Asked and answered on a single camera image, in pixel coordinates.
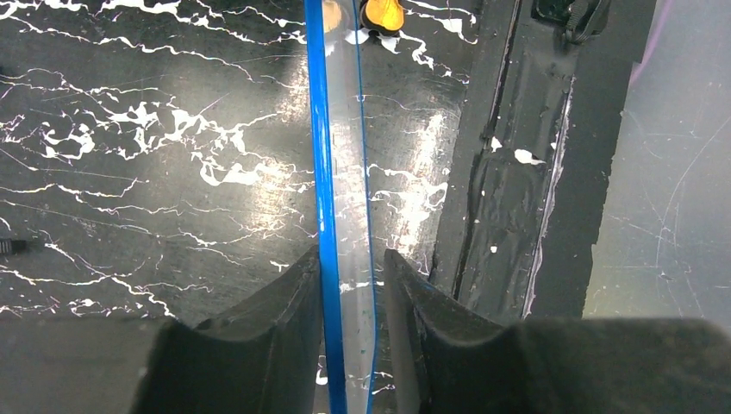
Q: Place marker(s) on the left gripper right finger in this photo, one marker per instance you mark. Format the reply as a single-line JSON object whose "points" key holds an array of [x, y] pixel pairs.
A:
{"points": [[447, 359]]}

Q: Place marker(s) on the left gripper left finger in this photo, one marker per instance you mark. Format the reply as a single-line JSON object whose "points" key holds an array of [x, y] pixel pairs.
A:
{"points": [[259, 356]]}

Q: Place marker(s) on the blue framed whiteboard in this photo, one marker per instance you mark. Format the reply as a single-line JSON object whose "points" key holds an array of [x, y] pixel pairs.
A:
{"points": [[342, 206]]}

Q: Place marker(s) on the yellow bone shaped eraser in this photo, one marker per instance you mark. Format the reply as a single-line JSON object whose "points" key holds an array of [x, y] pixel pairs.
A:
{"points": [[384, 16]]}

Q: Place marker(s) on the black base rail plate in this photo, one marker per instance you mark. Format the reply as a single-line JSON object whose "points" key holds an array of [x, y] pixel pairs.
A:
{"points": [[532, 160]]}

